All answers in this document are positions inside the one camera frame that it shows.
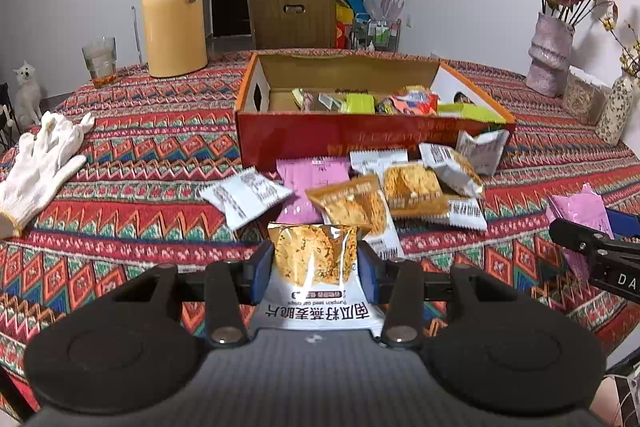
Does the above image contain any person's leg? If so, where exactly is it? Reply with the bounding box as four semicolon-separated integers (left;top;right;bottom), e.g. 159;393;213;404
590;364;640;427

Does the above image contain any white fluffy dog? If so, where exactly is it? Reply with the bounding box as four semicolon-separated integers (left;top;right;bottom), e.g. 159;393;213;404
12;61;43;128

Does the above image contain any pink snack packet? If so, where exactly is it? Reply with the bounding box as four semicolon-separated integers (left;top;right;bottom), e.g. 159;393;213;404
545;183;615;282
275;157;352;225

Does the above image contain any small patterned tissue box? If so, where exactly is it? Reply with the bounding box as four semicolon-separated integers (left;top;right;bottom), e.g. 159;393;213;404
562;66;612;125

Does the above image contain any yellow thermos jug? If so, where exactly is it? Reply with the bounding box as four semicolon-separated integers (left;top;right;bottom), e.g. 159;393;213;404
141;0;208;78

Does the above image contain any red orange snack packet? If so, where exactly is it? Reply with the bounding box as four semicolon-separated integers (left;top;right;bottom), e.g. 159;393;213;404
377;91;441;116

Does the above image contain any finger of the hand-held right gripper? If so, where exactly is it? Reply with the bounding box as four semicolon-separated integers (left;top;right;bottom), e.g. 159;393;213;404
607;208;640;238
548;217;640;258

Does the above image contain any lime green snack packet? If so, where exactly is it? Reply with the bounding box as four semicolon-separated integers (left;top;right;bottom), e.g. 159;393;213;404
340;93;377;114
437;103;507;124

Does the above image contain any clear glass cup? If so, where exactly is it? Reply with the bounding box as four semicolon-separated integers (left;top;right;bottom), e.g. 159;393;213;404
81;37;117;88

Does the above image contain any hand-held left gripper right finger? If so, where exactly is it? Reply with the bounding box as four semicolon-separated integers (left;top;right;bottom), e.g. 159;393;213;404
356;239;531;350

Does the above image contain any pile of cracker packets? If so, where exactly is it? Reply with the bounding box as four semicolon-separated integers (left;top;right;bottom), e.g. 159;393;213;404
199;129;511;263

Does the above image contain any orange cardboard box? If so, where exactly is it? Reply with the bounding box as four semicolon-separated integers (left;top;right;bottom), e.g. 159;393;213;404
235;52;517;172

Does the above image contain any pink textured vase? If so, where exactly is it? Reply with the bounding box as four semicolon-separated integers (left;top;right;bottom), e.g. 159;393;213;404
526;12;576;98

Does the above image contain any black folding chair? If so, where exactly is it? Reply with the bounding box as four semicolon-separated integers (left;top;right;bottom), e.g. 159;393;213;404
0;82;21;152

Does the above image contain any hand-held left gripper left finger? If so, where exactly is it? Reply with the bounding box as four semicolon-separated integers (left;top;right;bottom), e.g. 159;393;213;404
107;239;277;348

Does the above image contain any grey snack packet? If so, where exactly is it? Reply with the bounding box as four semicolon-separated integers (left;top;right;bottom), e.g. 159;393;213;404
307;92;346;112

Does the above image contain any white cracker snack packet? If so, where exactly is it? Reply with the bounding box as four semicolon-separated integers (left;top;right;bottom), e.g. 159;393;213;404
250;222;388;333

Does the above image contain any white knit glove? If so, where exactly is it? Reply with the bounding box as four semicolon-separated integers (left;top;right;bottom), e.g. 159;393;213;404
0;142;88;238
17;111;96;168

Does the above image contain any speckled white vase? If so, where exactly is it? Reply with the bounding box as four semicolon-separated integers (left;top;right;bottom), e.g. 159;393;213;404
595;74;636;146

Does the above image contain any wire rack cart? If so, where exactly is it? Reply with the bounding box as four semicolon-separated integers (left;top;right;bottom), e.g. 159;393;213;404
351;18;402;52

